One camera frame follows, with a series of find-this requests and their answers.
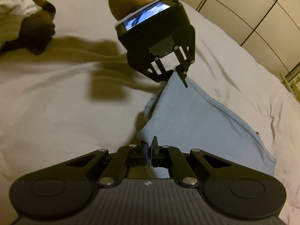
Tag light blue garment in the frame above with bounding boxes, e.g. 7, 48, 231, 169
137, 73, 276, 176

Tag white bed sheet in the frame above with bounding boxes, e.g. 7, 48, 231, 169
1, 0, 299, 224

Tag beige panelled wardrobe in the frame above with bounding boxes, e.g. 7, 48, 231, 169
182, 0, 299, 78

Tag white shelf with items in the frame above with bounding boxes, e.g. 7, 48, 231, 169
279, 62, 300, 102

